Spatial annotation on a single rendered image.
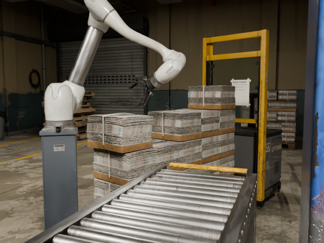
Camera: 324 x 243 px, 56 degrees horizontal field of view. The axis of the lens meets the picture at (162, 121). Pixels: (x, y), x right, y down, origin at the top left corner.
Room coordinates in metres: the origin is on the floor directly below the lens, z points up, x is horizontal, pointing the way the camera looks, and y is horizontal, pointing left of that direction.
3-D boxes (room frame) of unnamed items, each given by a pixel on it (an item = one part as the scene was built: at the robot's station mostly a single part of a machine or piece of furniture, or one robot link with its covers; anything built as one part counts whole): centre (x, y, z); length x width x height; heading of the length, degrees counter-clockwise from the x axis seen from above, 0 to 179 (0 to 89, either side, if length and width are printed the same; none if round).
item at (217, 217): (1.09, -0.02, 0.77); 0.47 x 0.05 x 0.05; 69
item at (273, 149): (3.67, -1.02, 0.40); 0.69 x 0.55 x 0.80; 49
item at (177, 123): (2.63, -0.10, 0.95); 0.38 x 0.29 x 0.23; 48
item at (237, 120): (3.42, -0.81, 0.92); 0.57 x 0.01 x 0.05; 49
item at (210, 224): (1.03, 0.01, 0.77); 0.47 x 0.05 x 0.05; 69
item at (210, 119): (2.84, -0.30, 0.95); 0.38 x 0.29 x 0.23; 48
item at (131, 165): (2.51, -0.02, 0.42); 1.17 x 0.39 x 0.83; 139
